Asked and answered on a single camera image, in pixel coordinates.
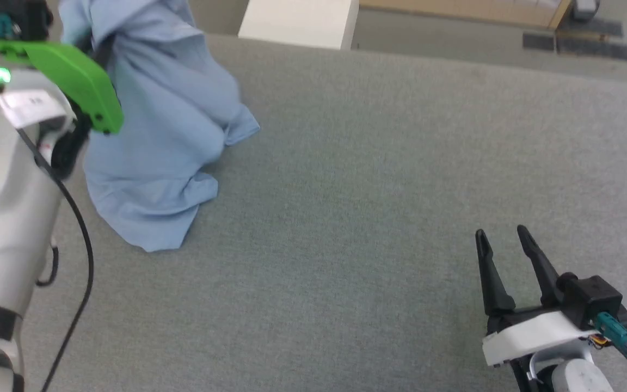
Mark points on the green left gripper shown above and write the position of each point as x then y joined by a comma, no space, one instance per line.
74,81

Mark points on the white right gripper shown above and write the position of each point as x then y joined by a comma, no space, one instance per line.
531,332

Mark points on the light blue garment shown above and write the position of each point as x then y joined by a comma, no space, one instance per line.
166,120

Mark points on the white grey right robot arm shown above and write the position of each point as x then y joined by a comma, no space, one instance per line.
580,378

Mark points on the white label on left arm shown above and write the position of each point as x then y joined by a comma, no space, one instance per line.
30,106

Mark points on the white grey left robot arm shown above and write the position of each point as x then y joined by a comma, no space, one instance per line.
3,207

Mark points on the grey fabric sofa cushion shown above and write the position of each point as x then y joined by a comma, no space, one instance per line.
373,190

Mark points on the white rectangular box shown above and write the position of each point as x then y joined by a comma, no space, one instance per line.
297,22

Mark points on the small black floor mat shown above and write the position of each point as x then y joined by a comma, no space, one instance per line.
539,42

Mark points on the long black floor mat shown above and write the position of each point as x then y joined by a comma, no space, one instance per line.
596,49

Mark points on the grey caster foot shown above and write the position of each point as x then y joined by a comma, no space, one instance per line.
585,8

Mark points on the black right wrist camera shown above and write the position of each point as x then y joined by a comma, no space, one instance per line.
591,296

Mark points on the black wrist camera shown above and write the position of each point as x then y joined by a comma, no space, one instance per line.
591,296
25,16

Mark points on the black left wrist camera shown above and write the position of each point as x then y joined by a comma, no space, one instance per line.
25,16

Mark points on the light wooden frame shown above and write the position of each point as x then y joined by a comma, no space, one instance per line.
466,11

